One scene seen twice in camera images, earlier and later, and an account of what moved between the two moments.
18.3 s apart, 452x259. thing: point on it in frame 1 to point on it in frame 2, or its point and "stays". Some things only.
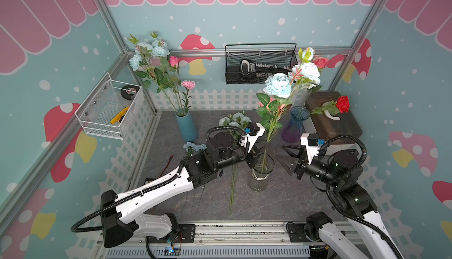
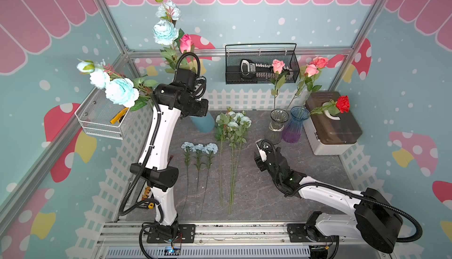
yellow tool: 120,116 stays
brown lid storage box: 339,132 stays
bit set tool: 249,67 stays
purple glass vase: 292,131 stays
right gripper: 301,164 to 259,163
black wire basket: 252,63 stays
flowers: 278,87 to 235,125
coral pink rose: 321,62 stays
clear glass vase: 265,164 to 278,117
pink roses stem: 272,108 to 308,75
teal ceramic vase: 189,130 to 204,124
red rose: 341,105 stays
